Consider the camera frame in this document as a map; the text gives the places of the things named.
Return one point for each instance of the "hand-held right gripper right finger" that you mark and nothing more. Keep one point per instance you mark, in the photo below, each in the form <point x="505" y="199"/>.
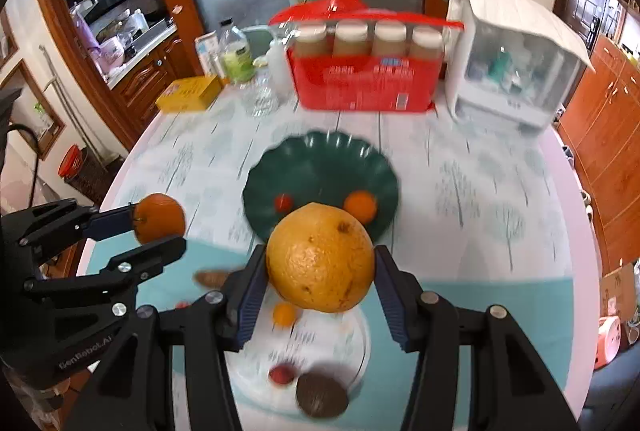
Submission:
<point x="395" y="306"/>

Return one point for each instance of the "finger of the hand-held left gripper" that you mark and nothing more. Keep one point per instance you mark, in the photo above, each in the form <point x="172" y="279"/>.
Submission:
<point x="155" y="253"/>
<point x="112" y="221"/>

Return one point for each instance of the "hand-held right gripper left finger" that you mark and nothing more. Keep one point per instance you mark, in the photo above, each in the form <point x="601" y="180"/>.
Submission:
<point x="250" y="301"/>

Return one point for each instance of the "small orange kumquat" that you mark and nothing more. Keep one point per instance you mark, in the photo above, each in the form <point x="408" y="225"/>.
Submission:
<point x="284" y="314"/>

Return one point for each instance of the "orange mandarin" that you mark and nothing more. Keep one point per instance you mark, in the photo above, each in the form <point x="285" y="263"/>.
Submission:
<point x="162" y="216"/>
<point x="361" y="207"/>

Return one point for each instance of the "brown overripe banana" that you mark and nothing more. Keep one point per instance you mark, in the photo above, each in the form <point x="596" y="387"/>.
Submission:
<point x="212" y="279"/>

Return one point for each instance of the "red lychee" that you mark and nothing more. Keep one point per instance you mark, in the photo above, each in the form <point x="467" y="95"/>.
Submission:
<point x="281" y="374"/>

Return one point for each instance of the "yellow spotted citrus fruit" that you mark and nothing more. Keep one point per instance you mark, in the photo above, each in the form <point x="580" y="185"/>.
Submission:
<point x="320" y="261"/>

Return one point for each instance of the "dark brown avocado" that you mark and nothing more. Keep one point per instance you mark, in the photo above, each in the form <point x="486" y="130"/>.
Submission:
<point x="320" y="396"/>

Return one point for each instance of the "dark green scalloped plate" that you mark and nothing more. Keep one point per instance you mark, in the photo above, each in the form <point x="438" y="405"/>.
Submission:
<point x="320" y="166"/>

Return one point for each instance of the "dark woven basket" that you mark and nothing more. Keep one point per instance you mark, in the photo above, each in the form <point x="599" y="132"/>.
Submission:
<point x="95" y="178"/>

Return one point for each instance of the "red basket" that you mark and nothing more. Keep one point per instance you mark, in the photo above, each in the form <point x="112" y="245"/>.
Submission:
<point x="69" y="161"/>

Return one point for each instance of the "red cherry tomato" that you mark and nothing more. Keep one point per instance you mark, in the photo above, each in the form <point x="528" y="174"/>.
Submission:
<point x="284" y="203"/>

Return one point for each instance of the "wooden kitchen counter cabinet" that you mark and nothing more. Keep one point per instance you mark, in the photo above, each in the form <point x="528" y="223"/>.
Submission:
<point x="145" y="78"/>

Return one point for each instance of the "yellow tin box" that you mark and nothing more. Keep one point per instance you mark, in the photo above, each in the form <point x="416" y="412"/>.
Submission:
<point x="190" y="93"/>

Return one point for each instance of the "pink kitchen appliance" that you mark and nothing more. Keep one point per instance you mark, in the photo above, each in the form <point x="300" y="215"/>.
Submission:
<point x="112" y="51"/>

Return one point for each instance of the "clear glass cup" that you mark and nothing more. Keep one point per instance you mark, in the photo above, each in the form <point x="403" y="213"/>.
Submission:
<point x="262" y="103"/>

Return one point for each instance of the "white carton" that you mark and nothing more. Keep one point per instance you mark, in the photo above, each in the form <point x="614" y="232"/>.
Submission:
<point x="206" y="51"/>

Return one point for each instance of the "clear bottle green label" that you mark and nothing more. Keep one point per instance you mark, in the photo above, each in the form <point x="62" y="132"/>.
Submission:
<point x="236" y="56"/>

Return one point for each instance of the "pink plastic object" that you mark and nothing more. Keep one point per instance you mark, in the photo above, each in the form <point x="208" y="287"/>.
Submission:
<point x="607" y="341"/>

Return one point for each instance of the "white plastic bottle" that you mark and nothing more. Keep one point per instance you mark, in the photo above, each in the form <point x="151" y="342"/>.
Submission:
<point x="280" y="76"/>

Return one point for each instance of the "cardboard box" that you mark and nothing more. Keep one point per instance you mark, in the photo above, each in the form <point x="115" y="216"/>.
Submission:
<point x="617" y="288"/>

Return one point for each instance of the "red paper cup pack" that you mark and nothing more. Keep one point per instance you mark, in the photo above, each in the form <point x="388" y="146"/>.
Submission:
<point x="360" y="81"/>

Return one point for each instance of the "white box appliance clear door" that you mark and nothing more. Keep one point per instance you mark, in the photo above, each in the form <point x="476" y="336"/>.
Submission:
<point x="500" y="101"/>

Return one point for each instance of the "tall wooden cabinet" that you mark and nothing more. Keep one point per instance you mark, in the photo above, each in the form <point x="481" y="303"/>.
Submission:
<point x="610" y="136"/>

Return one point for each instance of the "wooden picture frame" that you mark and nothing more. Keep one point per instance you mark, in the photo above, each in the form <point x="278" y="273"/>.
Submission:
<point x="37" y="116"/>

